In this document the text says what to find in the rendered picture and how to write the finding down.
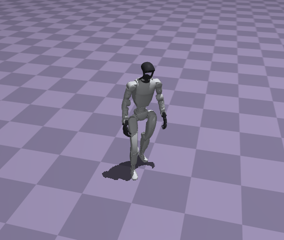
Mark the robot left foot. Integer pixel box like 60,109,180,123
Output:
138,153,148,163

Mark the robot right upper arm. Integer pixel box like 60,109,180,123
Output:
123,81,137,107

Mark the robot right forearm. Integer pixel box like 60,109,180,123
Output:
121,100,129,124

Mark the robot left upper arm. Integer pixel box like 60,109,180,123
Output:
154,78,163,101

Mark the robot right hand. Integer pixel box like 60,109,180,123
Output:
122,119,131,137

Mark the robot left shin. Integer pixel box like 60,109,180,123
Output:
139,138,150,156

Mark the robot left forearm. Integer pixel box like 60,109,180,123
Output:
158,94,166,115

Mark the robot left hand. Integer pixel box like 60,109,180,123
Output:
162,112,167,129

